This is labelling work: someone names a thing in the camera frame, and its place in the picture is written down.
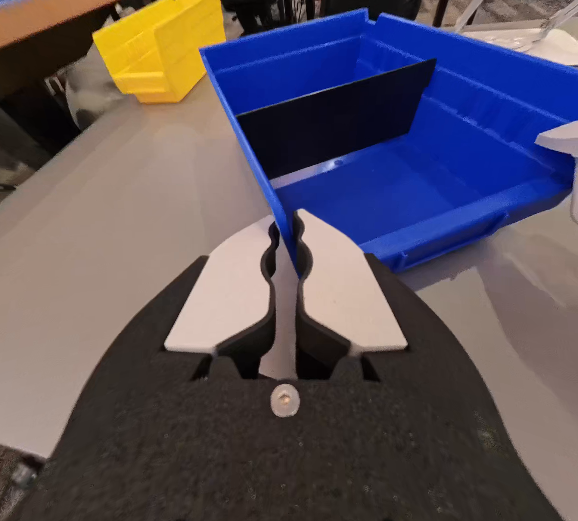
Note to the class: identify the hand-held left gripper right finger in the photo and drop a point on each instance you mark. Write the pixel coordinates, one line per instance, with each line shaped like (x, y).
(352, 300)

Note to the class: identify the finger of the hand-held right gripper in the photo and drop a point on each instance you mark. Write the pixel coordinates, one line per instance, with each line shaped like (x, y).
(575, 187)
(562, 137)

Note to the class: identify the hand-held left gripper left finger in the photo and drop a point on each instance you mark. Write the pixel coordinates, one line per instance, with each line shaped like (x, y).
(216, 300)

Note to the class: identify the blue divided plastic bin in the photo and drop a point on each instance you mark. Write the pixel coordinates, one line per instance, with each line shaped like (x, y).
(406, 196)

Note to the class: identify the yellow plastic bin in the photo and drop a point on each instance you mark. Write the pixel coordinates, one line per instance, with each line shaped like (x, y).
(149, 51)

